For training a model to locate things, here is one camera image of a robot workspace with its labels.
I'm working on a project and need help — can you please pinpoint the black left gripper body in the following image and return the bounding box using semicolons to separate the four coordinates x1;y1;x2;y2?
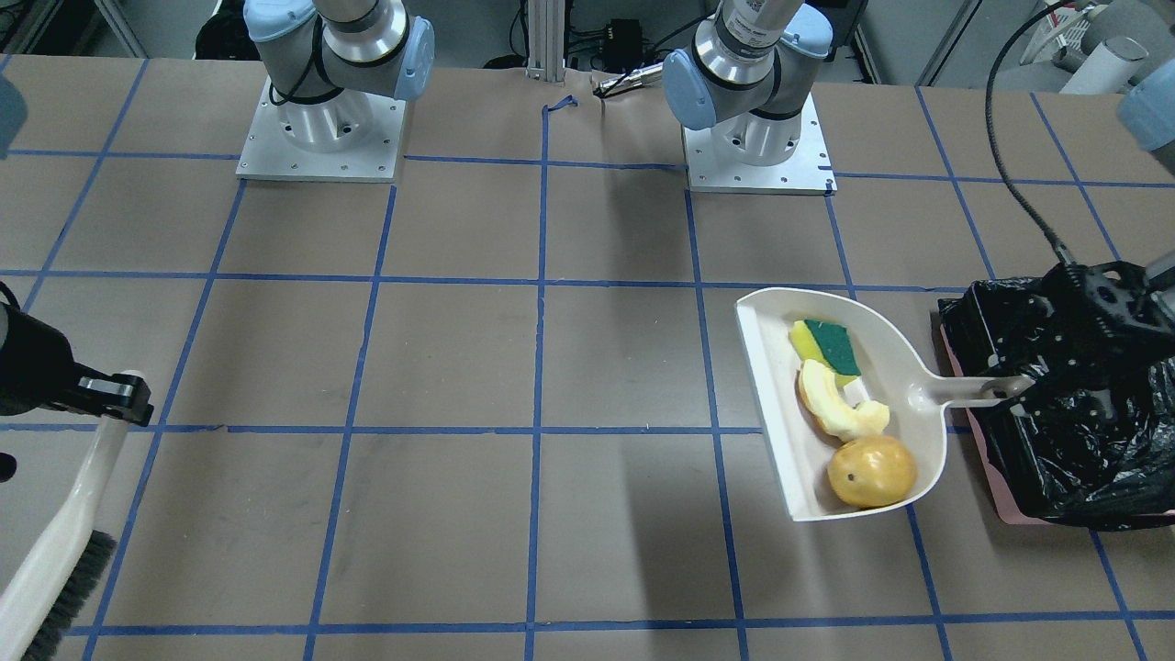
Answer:
1041;261;1174;364

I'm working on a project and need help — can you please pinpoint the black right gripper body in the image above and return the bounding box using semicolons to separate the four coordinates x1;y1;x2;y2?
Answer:
1;304;154;427

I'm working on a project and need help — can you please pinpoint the white hand brush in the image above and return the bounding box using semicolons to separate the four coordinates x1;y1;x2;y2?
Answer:
1;371;154;660

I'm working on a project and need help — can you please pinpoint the yellow toy potato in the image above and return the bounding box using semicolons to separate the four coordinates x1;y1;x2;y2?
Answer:
825;436;918;508

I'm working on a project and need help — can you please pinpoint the green yellow sponge piece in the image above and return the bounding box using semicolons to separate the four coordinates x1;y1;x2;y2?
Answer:
788;319;861;387

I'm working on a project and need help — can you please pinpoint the pale apple slice toy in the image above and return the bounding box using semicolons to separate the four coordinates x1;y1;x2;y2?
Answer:
797;360;892;443

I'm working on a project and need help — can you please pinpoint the beige plastic dustpan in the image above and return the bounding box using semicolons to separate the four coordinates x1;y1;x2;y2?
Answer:
736;286;1033;522

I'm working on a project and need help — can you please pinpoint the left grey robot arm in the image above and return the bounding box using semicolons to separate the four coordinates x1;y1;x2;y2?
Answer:
662;1;1171;371

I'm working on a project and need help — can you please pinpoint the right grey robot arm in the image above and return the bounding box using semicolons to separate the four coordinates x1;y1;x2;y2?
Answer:
1;1;435;426

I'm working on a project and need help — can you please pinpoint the bin with black bag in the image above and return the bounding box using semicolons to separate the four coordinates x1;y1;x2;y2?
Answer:
936;279;1171;532

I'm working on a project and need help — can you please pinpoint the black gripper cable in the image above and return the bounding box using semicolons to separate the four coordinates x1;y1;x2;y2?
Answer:
983;0;1093;267

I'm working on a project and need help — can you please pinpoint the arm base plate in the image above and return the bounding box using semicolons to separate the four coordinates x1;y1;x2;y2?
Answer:
235;83;408;186
682;94;838;196

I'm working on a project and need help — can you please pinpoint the aluminium frame post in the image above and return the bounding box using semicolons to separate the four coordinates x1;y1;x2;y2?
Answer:
523;0;570;85

